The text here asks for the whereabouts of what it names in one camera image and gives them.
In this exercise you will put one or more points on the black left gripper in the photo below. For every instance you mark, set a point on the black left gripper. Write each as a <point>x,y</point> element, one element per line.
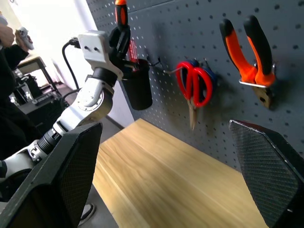
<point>115,53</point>

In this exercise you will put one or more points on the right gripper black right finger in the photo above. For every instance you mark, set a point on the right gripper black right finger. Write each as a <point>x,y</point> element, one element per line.
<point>266,171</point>

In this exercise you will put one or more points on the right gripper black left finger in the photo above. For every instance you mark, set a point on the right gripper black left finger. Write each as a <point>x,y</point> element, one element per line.
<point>69,175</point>

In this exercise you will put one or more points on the orange black screwdriver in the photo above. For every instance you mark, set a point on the orange black screwdriver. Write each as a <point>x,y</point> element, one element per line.
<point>121,13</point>

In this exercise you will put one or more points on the orange black pliers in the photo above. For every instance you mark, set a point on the orange black pliers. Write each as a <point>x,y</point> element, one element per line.
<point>245,69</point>

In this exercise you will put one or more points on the black pegboard hook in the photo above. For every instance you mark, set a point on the black pegboard hook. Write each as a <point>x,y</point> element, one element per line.
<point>155,62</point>

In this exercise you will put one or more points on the dark grey pegboard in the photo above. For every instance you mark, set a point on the dark grey pegboard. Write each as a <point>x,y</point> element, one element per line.
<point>171,31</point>

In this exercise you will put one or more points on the silver pegboard hook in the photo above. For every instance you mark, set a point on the silver pegboard hook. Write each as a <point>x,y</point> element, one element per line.
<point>173,70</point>

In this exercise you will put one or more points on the person's bare hand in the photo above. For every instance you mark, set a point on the person's bare hand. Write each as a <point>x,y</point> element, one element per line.
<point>6,35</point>

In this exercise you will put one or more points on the red labelled tool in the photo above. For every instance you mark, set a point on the red labelled tool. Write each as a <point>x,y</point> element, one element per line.
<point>133,51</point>

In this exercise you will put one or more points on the grey white shoe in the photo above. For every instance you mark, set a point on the grey white shoe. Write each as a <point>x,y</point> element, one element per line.
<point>87,212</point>

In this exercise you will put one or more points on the black cup holder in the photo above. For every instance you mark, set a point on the black cup holder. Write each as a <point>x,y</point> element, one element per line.
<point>139,90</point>

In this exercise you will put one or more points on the black equipment case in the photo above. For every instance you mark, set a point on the black equipment case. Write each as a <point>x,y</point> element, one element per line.
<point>44,107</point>

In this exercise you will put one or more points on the person in black clothes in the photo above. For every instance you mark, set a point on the person in black clothes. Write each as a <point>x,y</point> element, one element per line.
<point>12,118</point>

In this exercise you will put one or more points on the background side table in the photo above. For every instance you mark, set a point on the background side table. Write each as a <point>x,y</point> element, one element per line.
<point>33,63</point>

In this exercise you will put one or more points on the white handheld controller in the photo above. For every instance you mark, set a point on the white handheld controller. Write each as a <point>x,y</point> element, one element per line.
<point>25,36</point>

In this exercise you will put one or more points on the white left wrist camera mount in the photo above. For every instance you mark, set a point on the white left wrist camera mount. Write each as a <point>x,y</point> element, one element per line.
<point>95,47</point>

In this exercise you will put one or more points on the metal pliers holder bracket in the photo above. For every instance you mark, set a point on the metal pliers holder bracket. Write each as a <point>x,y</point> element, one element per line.
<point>249,83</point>

